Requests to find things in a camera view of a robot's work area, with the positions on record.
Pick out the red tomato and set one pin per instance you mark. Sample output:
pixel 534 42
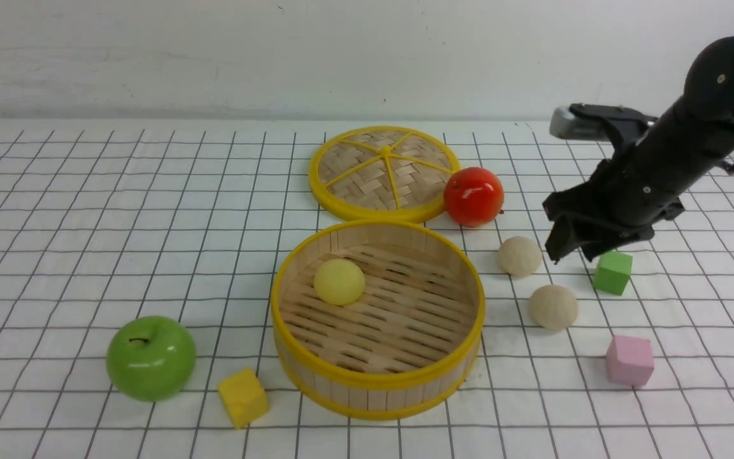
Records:
pixel 473 197

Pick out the green cube block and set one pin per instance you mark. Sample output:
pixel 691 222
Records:
pixel 612 272

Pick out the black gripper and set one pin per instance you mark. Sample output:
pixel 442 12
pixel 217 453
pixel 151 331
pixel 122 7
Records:
pixel 619 204

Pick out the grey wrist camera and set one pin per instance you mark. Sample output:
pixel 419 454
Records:
pixel 566 125

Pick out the white checked tablecloth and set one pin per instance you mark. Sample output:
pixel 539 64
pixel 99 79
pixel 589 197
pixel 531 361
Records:
pixel 104 223

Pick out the yellow cube block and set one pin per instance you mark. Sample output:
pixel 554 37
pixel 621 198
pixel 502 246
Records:
pixel 243 397

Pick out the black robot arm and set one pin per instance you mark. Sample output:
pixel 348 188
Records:
pixel 699 125

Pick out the yellow bun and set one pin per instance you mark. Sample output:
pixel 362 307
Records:
pixel 339 282

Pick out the pink cube block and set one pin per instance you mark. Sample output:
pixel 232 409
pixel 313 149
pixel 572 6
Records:
pixel 629 361

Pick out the woven bamboo steamer lid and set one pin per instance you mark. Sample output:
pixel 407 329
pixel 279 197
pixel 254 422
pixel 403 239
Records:
pixel 382 173

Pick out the beige bun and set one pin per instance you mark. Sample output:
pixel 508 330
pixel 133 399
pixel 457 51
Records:
pixel 553 307
pixel 519 256

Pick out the bamboo steamer tray yellow rim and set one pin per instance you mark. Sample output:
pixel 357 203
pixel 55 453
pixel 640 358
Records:
pixel 405 345

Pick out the green apple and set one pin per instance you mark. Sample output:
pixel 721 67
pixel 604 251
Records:
pixel 151 358

